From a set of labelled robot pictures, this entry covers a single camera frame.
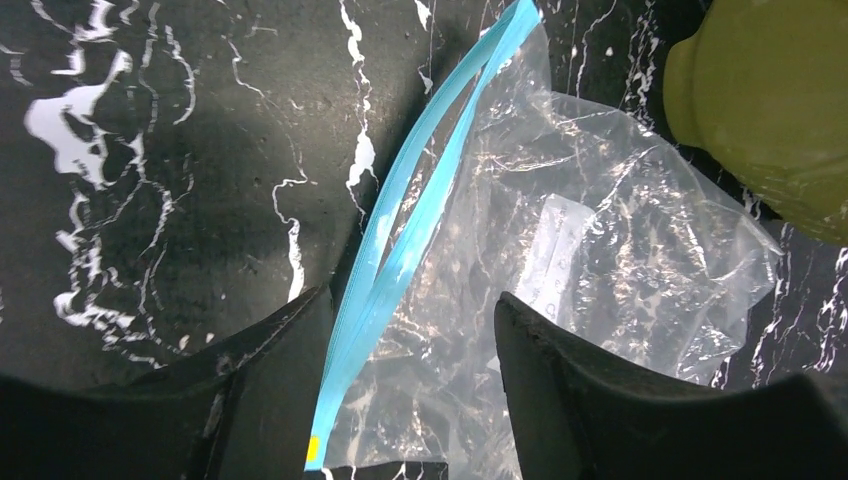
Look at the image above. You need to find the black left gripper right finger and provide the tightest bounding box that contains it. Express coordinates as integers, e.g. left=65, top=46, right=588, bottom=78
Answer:
left=494, top=293, right=847, bottom=479

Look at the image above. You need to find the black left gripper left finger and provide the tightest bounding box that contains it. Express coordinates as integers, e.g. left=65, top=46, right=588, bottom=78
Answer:
left=1, top=286, right=334, bottom=479

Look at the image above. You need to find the clear zip bag blue zipper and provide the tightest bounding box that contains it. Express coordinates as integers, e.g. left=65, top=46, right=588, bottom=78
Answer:
left=305, top=1, right=780, bottom=479

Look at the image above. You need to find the olive green plastic bin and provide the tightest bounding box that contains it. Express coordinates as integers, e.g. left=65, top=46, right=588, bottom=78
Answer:
left=663, top=1, right=847, bottom=246

